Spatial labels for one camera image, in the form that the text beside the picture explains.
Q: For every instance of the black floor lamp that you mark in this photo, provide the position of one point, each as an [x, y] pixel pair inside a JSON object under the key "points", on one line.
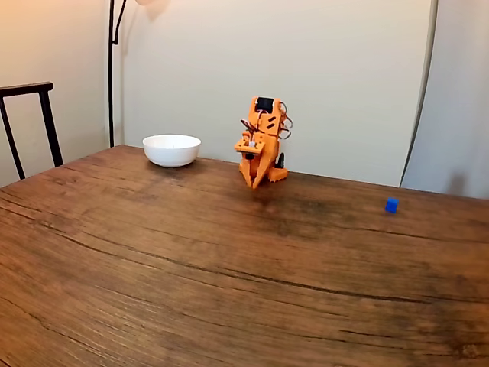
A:
{"points": [[111, 76]]}

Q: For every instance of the blue cube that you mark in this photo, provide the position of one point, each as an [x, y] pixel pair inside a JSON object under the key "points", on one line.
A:
{"points": [[391, 205]]}

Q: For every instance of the black chair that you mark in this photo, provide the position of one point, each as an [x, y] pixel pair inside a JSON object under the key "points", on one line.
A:
{"points": [[46, 114]]}

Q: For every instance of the black power plug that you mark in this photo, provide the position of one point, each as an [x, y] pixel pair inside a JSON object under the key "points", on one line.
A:
{"points": [[282, 161]]}

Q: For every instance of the white bowl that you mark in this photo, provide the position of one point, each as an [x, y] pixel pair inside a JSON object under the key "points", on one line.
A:
{"points": [[172, 153]]}

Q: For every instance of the orange gripper camera mount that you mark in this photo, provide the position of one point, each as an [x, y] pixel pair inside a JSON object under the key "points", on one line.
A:
{"points": [[242, 146]]}

